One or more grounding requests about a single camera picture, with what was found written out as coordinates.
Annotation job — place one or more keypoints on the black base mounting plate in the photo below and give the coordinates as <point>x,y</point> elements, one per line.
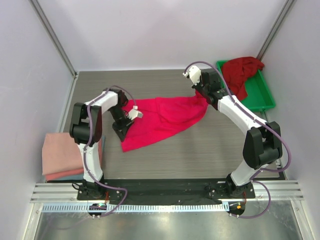
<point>167,192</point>

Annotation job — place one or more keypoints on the slotted white cable duct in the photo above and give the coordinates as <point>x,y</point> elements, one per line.
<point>102,208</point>

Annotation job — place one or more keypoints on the hot pink t shirt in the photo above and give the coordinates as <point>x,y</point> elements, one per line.
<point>163,117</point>

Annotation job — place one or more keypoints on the folded light blue t shirt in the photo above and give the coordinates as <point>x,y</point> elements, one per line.
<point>79,176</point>

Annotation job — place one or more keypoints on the green plastic tray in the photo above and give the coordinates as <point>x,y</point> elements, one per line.
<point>259,97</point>

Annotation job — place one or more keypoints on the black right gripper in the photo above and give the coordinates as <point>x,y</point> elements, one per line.
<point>200,89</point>

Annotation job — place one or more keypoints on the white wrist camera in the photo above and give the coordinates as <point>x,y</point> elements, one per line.
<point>134,113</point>
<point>193,74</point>

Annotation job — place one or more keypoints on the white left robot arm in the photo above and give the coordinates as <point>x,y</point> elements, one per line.
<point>86,129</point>

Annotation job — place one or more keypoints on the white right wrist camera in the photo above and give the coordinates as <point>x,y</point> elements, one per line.
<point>193,74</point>

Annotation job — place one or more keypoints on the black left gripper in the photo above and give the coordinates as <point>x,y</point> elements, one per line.
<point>121,129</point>

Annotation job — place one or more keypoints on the left aluminium frame post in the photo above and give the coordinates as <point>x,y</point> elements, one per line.
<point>52,35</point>

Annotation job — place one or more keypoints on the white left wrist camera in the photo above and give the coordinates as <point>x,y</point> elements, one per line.
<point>134,113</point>

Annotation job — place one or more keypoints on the folded salmon t shirt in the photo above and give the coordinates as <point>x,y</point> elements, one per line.
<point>65,174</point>

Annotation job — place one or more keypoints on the aluminium frame post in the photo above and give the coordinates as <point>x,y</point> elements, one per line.
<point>280,19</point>
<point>52,35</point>

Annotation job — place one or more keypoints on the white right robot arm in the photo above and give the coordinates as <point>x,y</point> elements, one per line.
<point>262,146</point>

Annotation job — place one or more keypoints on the aluminium extrusion rail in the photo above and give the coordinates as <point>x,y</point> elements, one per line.
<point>280,190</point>

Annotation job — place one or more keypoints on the dark red t shirt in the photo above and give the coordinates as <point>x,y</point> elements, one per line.
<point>237,71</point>

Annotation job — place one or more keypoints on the right aluminium frame post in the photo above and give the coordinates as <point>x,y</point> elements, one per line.
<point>280,19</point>

